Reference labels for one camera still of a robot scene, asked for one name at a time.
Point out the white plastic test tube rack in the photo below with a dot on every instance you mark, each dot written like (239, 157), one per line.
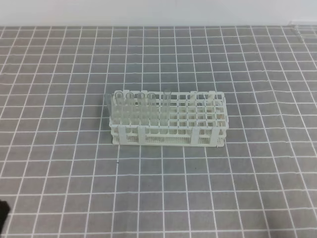
(195, 119)

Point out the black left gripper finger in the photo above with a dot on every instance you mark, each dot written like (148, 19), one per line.
(4, 212)

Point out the clear glass test tube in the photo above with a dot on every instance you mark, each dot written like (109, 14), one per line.
(142, 108)
(153, 112)
(111, 106)
(118, 97)
(130, 106)
(164, 113)

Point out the grey checked tablecloth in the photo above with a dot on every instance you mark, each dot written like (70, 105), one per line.
(64, 178)

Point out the clear glassware at table edge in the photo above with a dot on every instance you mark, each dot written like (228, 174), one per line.
(305, 29)

